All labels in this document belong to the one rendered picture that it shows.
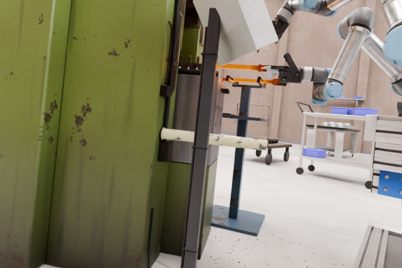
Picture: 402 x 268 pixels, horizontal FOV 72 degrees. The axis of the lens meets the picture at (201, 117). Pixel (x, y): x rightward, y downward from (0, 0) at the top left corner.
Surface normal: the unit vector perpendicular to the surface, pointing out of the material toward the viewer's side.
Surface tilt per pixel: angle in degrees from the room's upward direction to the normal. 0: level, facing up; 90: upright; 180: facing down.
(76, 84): 90
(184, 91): 90
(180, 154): 90
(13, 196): 90
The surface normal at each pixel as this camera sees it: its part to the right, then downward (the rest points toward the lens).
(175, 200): -0.17, -0.02
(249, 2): 0.25, 0.03
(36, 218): 0.98, 0.10
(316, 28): -0.58, -0.06
